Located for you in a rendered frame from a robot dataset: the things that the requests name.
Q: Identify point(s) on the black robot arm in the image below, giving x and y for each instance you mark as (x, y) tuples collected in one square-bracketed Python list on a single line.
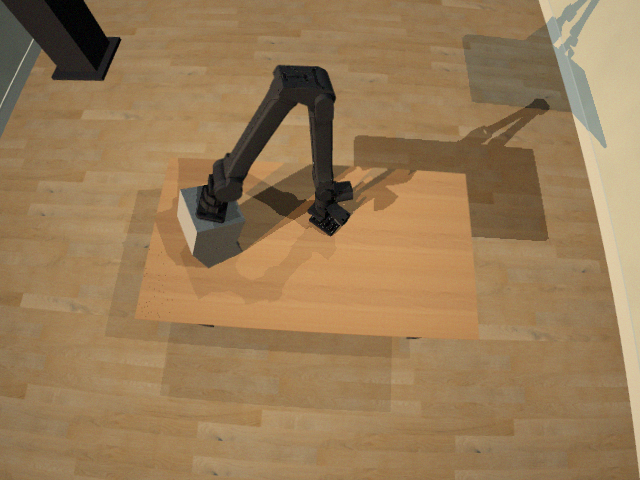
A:
[(307, 85)]

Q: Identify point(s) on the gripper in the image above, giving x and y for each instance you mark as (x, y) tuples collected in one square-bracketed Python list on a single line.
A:
[(313, 211)]

